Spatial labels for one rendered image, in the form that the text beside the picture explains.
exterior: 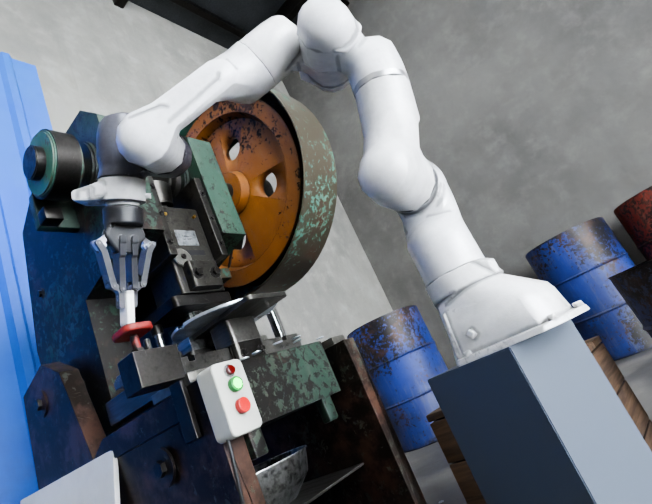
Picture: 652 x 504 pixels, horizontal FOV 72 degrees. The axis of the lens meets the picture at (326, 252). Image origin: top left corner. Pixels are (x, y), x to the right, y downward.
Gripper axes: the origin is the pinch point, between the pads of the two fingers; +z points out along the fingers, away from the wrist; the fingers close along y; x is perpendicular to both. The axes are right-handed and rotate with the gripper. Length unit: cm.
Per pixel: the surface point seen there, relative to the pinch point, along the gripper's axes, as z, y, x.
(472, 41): -212, 363, 32
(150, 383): 13.6, -1.4, -9.3
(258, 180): -41, 70, 29
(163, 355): 9.4, 2.7, -7.4
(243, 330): 8.6, 32.2, 1.6
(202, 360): 14.0, 19.6, 2.5
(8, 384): 32, 24, 134
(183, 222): -22.6, 33.8, 26.4
